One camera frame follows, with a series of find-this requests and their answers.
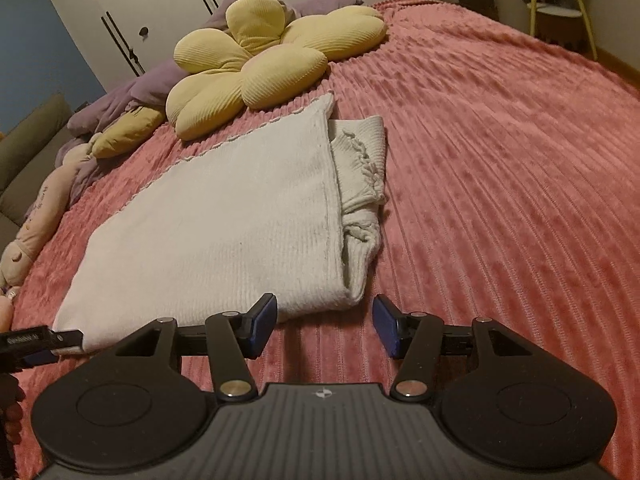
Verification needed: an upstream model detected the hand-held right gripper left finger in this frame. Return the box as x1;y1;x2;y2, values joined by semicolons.
111;293;279;402

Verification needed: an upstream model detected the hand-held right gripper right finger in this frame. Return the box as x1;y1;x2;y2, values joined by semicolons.
372;294;521;402

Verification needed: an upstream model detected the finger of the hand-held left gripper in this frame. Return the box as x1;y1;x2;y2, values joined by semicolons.
47;329;84;353
20;351;60;368

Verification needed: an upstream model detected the white ribbed knit sweater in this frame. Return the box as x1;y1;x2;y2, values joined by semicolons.
52;92;389;354

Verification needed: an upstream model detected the person's left hand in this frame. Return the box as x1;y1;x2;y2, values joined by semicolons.
0;374;27;463

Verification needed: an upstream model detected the pale pink plush toy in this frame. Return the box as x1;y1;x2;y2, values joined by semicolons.
0;285;22;332

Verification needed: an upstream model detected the long pink plush toy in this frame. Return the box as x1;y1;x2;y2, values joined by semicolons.
0;142;97;281

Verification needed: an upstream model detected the pink ribbed bedspread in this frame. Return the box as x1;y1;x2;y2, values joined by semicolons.
10;0;640;467

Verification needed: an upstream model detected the grey-green sofa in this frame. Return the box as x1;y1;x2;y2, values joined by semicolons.
0;92;74;257

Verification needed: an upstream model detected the small yellow cushion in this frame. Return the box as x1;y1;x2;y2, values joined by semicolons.
92;107;167;159

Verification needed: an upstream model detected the yellow flower-shaped pillow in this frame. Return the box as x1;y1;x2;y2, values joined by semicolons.
166;0;390;142

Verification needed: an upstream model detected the yellow side table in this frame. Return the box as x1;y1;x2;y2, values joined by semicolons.
525;0;601;61

